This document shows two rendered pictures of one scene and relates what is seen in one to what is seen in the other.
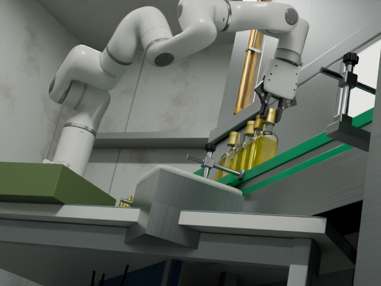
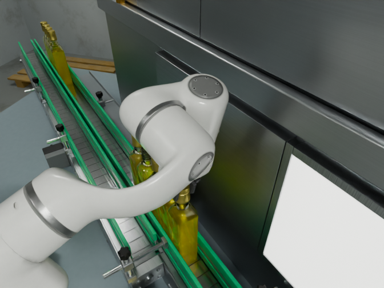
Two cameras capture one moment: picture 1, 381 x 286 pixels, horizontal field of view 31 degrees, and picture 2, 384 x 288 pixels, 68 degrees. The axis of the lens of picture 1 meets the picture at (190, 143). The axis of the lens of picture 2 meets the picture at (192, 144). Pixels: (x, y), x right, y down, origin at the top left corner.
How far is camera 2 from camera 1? 187 cm
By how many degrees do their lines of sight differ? 62
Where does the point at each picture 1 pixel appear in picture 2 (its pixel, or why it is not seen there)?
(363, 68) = (328, 212)
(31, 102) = not seen: outside the picture
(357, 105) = (308, 246)
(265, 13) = (147, 210)
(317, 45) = (228, 14)
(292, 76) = not seen: hidden behind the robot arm
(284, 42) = not seen: hidden behind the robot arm
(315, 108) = (237, 158)
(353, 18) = (314, 40)
